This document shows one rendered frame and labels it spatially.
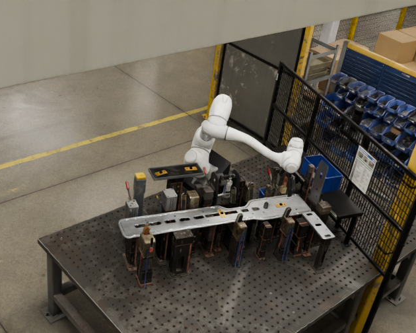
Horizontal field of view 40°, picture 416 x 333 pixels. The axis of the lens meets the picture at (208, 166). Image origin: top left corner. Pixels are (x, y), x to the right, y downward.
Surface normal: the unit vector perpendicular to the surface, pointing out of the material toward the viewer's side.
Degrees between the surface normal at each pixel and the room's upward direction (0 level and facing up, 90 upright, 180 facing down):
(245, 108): 94
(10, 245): 0
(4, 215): 0
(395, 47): 90
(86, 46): 90
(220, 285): 0
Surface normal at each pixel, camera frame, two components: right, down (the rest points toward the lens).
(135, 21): 0.66, 0.47
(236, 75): -0.76, 0.26
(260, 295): 0.13, -0.84
